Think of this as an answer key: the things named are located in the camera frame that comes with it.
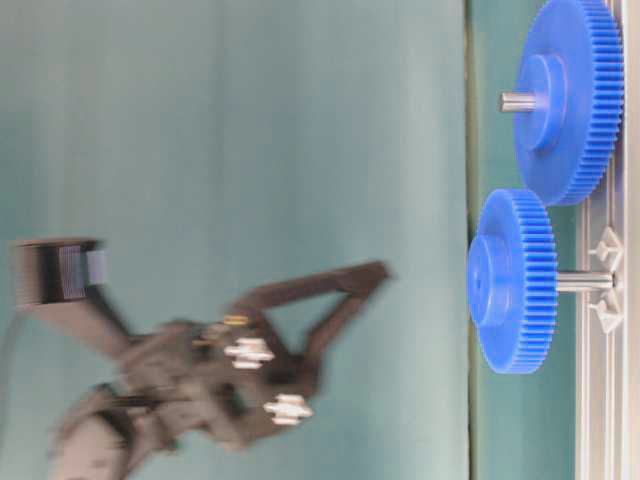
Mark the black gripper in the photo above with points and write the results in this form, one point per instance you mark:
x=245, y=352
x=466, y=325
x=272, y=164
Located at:
x=235, y=380

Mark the small blue plastic gear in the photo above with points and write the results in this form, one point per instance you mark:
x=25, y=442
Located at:
x=512, y=281

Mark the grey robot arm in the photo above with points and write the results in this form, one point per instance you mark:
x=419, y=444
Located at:
x=98, y=440

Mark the bare steel shaft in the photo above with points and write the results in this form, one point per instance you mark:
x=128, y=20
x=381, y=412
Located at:
x=584, y=281

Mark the steel shaft through large gear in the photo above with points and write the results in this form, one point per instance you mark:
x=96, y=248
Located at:
x=521, y=102

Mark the large blue plastic gear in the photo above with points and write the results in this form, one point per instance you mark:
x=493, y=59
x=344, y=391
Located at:
x=572, y=62

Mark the grey plastic shaft bracket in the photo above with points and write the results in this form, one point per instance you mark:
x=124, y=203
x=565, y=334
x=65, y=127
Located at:
x=609, y=309

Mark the aluminium extrusion rail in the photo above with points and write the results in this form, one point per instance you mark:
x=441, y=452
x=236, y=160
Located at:
x=607, y=365

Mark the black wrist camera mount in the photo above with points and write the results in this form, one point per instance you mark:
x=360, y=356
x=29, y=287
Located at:
x=60, y=281

